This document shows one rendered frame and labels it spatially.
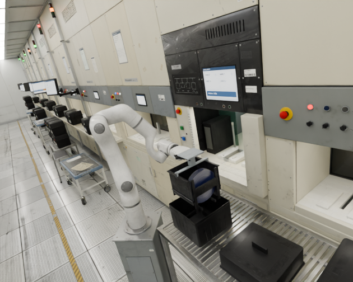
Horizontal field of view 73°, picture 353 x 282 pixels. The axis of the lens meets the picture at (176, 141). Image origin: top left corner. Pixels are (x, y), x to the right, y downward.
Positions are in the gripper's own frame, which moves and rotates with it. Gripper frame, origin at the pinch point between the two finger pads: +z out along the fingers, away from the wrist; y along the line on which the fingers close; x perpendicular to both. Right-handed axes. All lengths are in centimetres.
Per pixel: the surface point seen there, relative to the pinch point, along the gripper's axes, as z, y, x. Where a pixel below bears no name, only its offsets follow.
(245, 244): 37, 2, -39
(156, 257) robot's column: -15, 30, -65
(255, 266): 48, 8, -39
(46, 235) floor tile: -205, 94, -125
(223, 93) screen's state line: -7.5, -38.6, 26.5
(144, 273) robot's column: -23, 39, -80
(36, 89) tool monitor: -519, 20, 35
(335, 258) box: 74, -5, -24
